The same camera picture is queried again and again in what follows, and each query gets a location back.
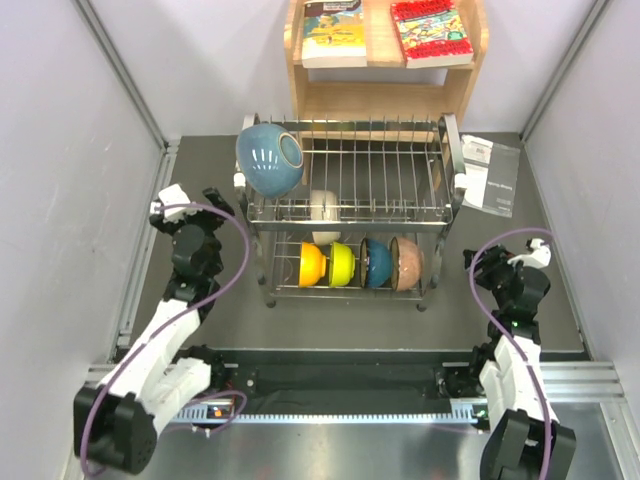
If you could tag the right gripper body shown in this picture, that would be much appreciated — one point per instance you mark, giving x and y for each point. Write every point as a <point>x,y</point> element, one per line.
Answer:
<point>499,275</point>

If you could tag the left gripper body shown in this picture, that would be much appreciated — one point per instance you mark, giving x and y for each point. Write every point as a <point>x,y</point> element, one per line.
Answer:
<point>208,221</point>

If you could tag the large blue ceramic bowl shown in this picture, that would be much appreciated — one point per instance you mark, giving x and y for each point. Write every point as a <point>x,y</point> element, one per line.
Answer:
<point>270,158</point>

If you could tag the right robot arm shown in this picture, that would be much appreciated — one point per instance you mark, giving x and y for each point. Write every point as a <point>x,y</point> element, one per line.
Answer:
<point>526,439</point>

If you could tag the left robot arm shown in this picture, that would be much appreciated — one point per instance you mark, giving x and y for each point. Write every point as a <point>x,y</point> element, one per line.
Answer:
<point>118,421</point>

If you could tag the steel two-tier dish rack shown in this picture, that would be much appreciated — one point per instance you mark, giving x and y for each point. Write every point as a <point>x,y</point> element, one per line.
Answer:
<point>402,178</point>

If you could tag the pink speckled bowl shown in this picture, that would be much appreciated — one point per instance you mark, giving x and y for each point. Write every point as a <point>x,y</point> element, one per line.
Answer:
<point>408,262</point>

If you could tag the grey booklet in plastic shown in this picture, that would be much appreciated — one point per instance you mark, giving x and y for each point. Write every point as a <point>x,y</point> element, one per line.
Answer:
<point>491,171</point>

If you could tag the small teal blue bowl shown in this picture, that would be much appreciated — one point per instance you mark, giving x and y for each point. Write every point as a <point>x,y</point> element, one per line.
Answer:
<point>375,263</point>

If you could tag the orange bowl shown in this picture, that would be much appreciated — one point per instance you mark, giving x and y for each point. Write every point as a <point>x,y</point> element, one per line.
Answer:
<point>312,265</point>

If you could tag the cream ceramic bowl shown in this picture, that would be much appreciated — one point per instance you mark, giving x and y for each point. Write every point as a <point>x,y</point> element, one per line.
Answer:
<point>324,207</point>

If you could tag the lime green bowl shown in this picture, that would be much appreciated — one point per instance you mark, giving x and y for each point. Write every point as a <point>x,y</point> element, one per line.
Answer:
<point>341,265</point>

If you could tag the wooden shelf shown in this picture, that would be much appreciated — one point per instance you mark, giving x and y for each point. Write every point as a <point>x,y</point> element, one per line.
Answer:
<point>353,100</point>

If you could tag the yellow cover book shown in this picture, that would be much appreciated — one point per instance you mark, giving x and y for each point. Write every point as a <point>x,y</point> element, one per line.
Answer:
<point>333,35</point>

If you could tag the red cover book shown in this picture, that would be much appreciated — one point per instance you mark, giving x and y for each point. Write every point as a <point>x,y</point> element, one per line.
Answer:
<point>431,34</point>

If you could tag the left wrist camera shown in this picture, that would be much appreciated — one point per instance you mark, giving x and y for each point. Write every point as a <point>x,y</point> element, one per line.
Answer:
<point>171,204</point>

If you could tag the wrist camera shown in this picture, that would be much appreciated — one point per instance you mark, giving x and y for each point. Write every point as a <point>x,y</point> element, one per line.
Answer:
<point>171,204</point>
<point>538,255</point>

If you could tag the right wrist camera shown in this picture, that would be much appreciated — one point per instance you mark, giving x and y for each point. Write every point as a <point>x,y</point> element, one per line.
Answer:
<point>538,255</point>

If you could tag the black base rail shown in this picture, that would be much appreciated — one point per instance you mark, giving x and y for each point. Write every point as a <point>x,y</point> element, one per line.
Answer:
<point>343,382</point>

